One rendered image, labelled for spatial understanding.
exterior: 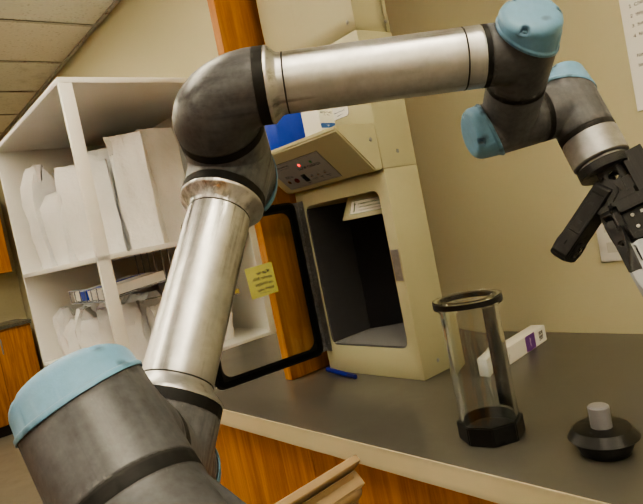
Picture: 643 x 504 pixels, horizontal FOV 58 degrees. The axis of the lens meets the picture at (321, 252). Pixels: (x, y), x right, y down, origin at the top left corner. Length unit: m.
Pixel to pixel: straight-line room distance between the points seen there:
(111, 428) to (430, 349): 0.94
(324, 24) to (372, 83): 0.68
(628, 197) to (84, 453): 0.68
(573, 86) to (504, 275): 0.84
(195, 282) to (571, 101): 0.55
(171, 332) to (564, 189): 1.09
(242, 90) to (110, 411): 0.39
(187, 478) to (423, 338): 0.90
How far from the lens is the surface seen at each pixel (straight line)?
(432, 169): 1.73
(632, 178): 0.85
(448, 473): 0.93
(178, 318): 0.68
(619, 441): 0.88
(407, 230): 1.29
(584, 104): 0.88
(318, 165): 1.31
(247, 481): 1.51
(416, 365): 1.32
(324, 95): 0.72
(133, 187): 2.34
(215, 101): 0.72
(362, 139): 1.23
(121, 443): 0.48
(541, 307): 1.61
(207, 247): 0.72
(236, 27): 1.60
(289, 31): 1.48
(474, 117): 0.83
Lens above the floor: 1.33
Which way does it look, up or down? 3 degrees down
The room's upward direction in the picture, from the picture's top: 11 degrees counter-clockwise
